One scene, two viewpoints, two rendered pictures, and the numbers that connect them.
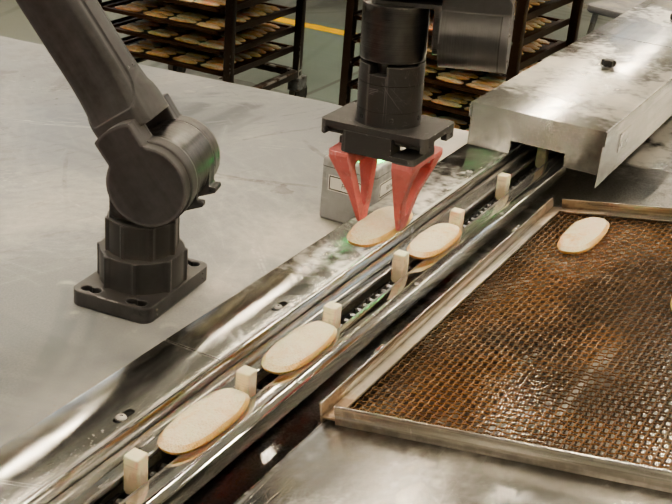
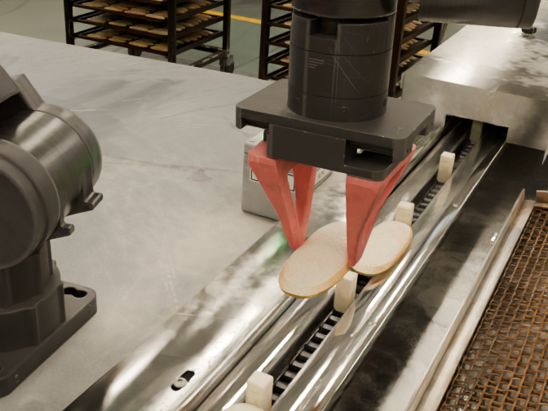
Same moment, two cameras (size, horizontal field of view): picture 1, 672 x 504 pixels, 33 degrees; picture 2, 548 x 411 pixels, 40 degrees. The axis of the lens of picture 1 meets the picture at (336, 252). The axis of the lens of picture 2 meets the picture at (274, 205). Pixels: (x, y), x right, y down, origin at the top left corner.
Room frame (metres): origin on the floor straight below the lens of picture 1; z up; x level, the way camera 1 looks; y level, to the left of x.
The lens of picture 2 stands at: (0.54, 0.01, 1.17)
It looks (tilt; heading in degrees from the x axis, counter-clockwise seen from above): 27 degrees down; 359
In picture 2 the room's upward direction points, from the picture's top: 4 degrees clockwise
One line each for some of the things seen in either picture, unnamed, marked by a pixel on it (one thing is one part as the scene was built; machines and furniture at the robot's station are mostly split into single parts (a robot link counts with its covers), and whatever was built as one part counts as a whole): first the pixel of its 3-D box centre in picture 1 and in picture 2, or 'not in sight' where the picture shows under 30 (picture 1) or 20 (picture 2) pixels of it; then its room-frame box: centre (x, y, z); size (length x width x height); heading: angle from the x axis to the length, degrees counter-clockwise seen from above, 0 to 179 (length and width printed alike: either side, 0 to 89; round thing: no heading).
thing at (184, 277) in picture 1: (142, 252); (2, 289); (1.00, 0.19, 0.86); 0.12 x 0.09 x 0.08; 159
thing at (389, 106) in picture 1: (389, 99); (338, 74); (0.95, -0.04, 1.05); 0.10 x 0.07 x 0.07; 64
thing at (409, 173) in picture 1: (390, 177); (339, 190); (0.95, -0.04, 0.98); 0.07 x 0.07 x 0.09; 63
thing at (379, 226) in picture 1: (380, 223); (325, 253); (0.95, -0.04, 0.93); 0.10 x 0.04 x 0.01; 154
